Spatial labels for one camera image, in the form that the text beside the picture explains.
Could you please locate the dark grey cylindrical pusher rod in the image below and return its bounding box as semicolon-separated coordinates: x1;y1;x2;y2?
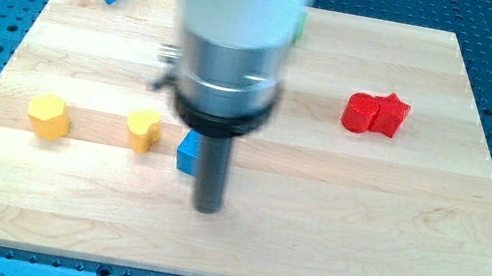
192;136;232;214

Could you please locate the blue cube block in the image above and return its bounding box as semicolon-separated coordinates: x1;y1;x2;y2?
176;130;200;175

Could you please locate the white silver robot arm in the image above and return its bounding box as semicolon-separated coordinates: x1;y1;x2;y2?
167;0;313;214

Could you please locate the yellow heart block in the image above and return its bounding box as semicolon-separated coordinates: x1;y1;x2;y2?
126;109;162;154

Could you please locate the red rounded block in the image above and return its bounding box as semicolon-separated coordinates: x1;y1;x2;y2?
340;92;380;133

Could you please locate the light wooden board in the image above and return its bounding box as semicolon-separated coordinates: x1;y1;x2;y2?
0;0;492;276

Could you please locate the green block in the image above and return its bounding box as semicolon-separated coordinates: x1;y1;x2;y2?
291;11;308;44

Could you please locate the yellow hexagon block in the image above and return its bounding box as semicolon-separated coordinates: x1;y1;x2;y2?
27;94;71;140

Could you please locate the red star block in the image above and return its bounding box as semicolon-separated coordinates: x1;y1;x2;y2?
368;93;412;138

